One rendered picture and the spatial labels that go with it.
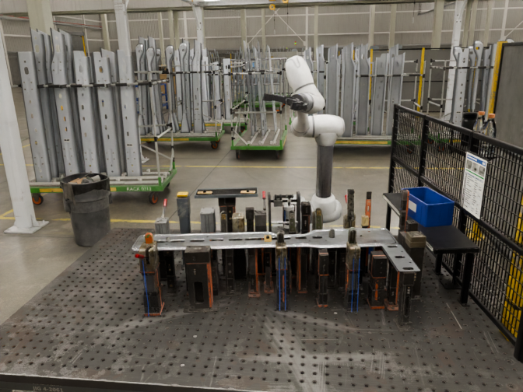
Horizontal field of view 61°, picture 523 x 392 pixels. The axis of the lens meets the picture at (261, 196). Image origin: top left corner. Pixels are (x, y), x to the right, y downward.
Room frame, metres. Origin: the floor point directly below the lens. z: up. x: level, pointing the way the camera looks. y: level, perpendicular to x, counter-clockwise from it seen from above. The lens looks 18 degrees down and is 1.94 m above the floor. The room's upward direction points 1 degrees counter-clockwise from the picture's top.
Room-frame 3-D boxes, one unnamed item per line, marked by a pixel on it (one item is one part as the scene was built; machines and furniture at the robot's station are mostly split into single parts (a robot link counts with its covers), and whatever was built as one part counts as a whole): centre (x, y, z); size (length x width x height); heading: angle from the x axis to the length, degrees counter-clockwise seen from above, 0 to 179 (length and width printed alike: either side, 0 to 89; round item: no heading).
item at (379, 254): (2.00, -0.57, 0.84); 0.11 x 0.10 x 0.28; 1
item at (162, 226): (2.34, 0.56, 0.88); 0.11 x 0.10 x 0.36; 1
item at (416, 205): (2.38, -0.93, 1.09); 0.30 x 0.17 x 0.13; 9
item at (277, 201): (2.39, -0.13, 0.94); 0.18 x 0.13 x 0.49; 91
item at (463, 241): (2.39, -0.93, 1.01); 0.90 x 0.22 x 0.03; 1
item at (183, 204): (2.51, 0.46, 0.92); 0.08 x 0.08 x 0.44; 1
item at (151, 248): (1.99, 0.56, 0.88); 0.15 x 0.11 x 0.36; 1
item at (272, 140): (9.22, -0.03, 0.88); 1.91 x 1.00 x 1.76; 174
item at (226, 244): (2.17, -0.01, 1.00); 1.38 x 0.22 x 0.02; 91
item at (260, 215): (2.38, 0.01, 0.89); 0.13 x 0.11 x 0.38; 1
